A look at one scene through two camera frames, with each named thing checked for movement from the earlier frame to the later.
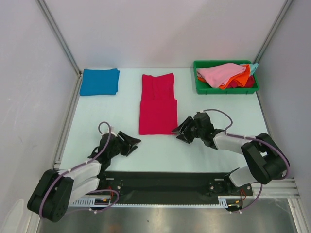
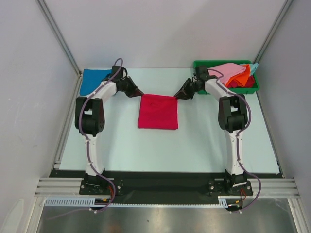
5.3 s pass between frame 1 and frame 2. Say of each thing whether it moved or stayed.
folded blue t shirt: stayed
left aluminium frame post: stayed
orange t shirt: stayed
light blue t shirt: stayed
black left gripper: moved
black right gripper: moved
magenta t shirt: moved
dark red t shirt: stayed
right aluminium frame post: stayed
